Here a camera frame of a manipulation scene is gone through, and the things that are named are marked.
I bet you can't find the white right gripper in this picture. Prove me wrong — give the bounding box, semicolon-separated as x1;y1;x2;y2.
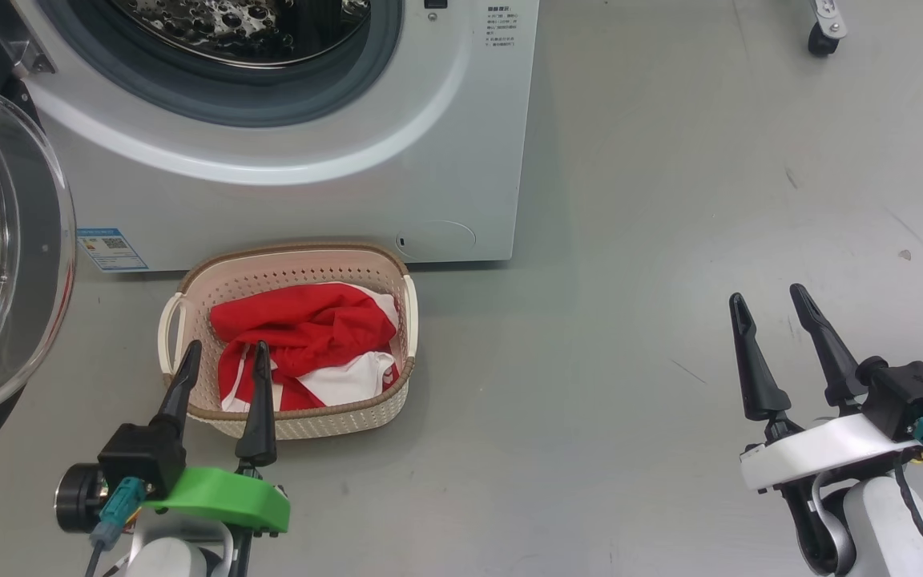
729;284;923;492

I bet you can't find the cream perforated laundry basket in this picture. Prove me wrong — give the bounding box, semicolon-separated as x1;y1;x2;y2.
158;244;420;441

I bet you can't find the blue energy label sticker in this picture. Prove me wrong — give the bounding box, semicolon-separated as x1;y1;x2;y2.
77;228;149;273

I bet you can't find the black left cable teal plug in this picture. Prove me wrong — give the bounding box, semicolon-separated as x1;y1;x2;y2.
85;477;146;577

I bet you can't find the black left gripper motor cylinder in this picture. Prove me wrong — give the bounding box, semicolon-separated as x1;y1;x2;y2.
55;463;110;534

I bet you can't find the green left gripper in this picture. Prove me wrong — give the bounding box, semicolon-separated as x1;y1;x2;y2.
145;340;292;536

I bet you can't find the white front-load washing machine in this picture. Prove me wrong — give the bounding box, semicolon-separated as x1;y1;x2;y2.
9;0;541;273

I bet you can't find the round white drain filter cover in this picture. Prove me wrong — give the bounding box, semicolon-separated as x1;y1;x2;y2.
395;220;477;261

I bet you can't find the silver metal rack leg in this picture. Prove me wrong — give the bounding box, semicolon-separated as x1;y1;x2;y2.
810;0;848;39

